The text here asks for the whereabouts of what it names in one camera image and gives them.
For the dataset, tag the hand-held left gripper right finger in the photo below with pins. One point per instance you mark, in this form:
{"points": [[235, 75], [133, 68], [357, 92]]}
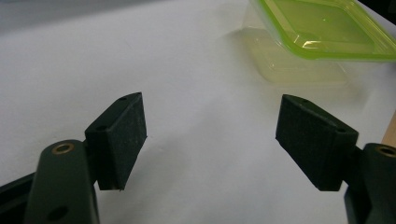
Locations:
{"points": [[314, 140]]}

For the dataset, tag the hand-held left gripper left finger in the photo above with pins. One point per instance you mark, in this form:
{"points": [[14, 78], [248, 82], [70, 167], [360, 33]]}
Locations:
{"points": [[116, 140]]}

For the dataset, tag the clear plastic food container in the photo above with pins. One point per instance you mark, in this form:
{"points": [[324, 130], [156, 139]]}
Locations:
{"points": [[280, 67]]}

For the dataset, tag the green container lid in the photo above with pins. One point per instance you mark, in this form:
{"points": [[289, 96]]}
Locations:
{"points": [[320, 28]]}

